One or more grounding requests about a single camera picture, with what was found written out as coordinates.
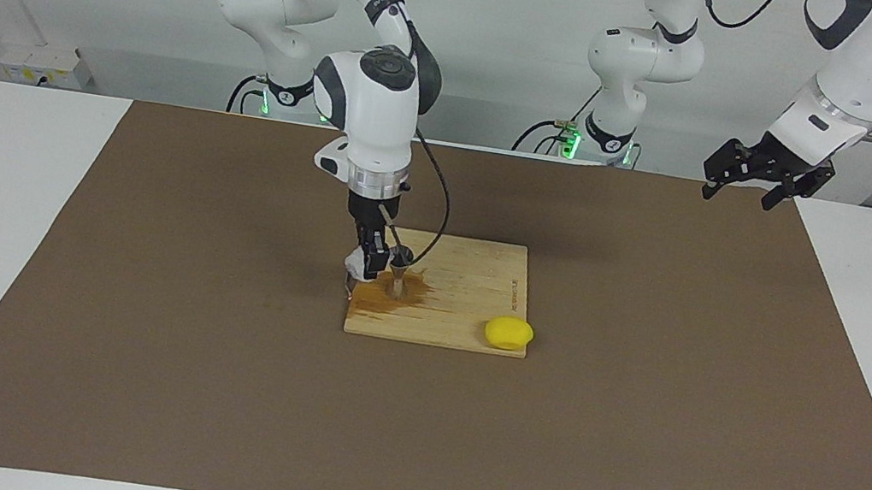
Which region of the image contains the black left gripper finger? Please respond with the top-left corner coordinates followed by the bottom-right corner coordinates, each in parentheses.
top-left (758, 161), bottom-right (827, 220)
top-left (698, 134), bottom-right (765, 210)

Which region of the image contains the steel double jigger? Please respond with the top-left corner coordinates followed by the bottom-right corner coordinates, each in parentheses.
top-left (382, 244), bottom-right (418, 303)

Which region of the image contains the bamboo cutting board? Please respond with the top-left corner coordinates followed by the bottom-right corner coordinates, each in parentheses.
top-left (343, 221), bottom-right (543, 360)

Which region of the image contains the yellow lemon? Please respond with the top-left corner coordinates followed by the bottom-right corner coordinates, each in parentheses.
top-left (482, 313), bottom-right (537, 354)

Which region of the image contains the brown table mat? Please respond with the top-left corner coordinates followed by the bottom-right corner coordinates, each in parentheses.
top-left (0, 76), bottom-right (872, 490)

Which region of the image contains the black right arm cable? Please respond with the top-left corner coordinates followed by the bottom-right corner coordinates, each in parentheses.
top-left (160, 0), bottom-right (483, 275)

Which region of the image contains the black base cable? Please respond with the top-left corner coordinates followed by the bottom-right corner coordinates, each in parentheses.
top-left (226, 71), bottom-right (270, 119)
top-left (510, 76), bottom-right (603, 163)

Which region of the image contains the white wall socket box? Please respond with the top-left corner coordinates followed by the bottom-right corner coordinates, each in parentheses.
top-left (0, 38), bottom-right (96, 93)

